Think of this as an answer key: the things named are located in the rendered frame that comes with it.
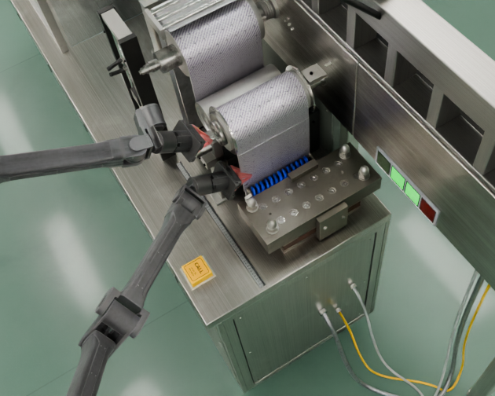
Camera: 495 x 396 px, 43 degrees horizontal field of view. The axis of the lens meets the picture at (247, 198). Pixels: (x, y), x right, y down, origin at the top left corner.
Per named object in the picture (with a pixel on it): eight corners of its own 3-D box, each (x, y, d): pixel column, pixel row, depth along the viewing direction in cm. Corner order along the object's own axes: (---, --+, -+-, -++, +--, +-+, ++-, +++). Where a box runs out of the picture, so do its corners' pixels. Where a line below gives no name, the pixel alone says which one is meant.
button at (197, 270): (182, 269, 190) (181, 266, 188) (202, 258, 191) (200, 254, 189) (192, 287, 186) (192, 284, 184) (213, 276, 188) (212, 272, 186)
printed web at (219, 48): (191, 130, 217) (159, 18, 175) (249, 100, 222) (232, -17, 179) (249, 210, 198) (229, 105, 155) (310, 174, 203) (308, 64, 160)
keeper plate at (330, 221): (316, 236, 190) (315, 218, 181) (342, 220, 192) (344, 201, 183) (320, 242, 189) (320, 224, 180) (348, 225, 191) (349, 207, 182)
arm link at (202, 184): (196, 193, 169) (190, 174, 170) (185, 202, 174) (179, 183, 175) (218, 189, 173) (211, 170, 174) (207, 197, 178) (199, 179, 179)
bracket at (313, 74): (299, 75, 177) (299, 70, 175) (317, 66, 178) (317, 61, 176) (309, 86, 174) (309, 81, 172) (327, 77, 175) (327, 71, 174)
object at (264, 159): (243, 191, 189) (237, 155, 173) (309, 154, 194) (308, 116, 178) (244, 192, 189) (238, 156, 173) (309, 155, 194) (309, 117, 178)
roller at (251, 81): (199, 120, 192) (192, 94, 182) (269, 83, 197) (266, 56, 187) (218, 146, 186) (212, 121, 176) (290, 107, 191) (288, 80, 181)
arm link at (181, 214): (139, 335, 142) (100, 308, 140) (129, 341, 146) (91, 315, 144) (211, 205, 170) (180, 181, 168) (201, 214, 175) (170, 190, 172)
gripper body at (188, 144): (194, 163, 167) (174, 164, 161) (173, 137, 171) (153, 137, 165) (206, 144, 163) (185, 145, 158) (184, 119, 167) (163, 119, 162)
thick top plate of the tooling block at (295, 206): (240, 214, 190) (238, 204, 185) (349, 153, 198) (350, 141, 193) (268, 254, 182) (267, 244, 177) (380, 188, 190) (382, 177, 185)
